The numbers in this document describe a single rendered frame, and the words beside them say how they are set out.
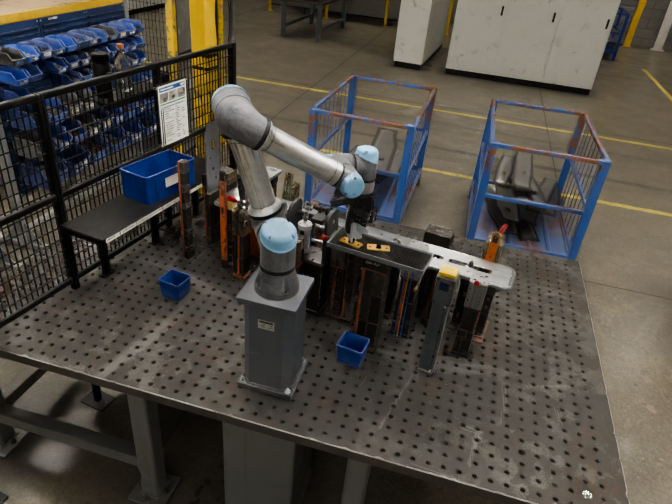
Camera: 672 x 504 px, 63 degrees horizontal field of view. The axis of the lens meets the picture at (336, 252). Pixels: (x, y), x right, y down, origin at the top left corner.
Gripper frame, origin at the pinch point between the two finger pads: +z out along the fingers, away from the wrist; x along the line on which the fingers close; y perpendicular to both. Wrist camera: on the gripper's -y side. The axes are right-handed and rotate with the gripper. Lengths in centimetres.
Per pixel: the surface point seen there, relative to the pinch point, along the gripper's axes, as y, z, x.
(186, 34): -295, -2, 188
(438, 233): 13, 15, 53
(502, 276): 47, 18, 44
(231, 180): -90, 16, 30
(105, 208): -105, 15, -30
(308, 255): -24.0, 21.5, 7.7
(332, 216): -15.3, 0.5, 9.6
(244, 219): -58, 17, 6
